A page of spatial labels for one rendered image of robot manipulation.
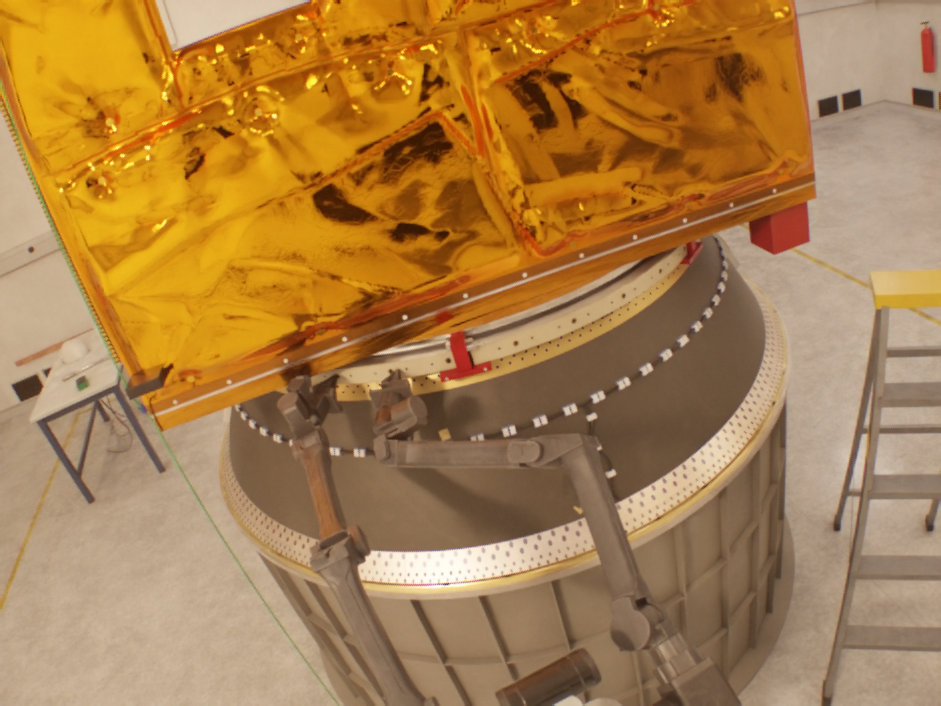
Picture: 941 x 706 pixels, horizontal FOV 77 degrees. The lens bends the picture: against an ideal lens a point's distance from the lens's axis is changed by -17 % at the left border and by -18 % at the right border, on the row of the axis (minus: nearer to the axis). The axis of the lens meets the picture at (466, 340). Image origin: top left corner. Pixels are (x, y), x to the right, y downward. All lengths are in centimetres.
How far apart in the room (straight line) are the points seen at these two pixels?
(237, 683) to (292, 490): 170
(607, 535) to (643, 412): 65
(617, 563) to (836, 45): 900
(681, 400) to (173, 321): 132
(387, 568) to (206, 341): 77
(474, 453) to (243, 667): 245
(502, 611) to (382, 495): 47
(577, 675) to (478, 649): 104
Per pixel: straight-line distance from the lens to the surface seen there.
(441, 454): 147
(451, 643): 213
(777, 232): 214
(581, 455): 129
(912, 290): 212
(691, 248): 203
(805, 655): 300
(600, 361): 181
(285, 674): 349
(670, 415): 191
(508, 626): 203
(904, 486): 234
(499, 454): 139
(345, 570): 126
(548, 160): 165
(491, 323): 171
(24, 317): 800
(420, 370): 172
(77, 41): 159
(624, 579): 126
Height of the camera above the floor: 250
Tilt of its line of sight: 27 degrees down
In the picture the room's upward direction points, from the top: 17 degrees counter-clockwise
